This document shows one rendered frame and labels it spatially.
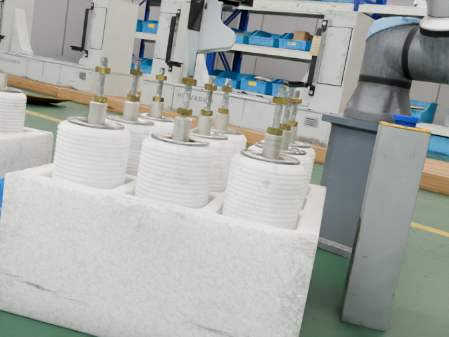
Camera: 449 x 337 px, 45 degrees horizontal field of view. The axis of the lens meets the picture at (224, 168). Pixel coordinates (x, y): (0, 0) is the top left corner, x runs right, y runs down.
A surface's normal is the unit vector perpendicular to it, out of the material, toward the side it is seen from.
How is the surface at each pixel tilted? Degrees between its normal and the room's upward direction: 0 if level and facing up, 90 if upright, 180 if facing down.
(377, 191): 90
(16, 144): 90
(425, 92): 90
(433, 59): 118
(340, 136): 90
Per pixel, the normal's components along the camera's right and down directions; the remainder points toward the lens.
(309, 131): -0.60, 0.03
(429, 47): -0.83, 0.42
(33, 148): 0.96, 0.19
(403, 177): -0.21, 0.12
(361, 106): -0.65, -0.31
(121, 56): 0.78, 0.22
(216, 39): 0.05, 0.07
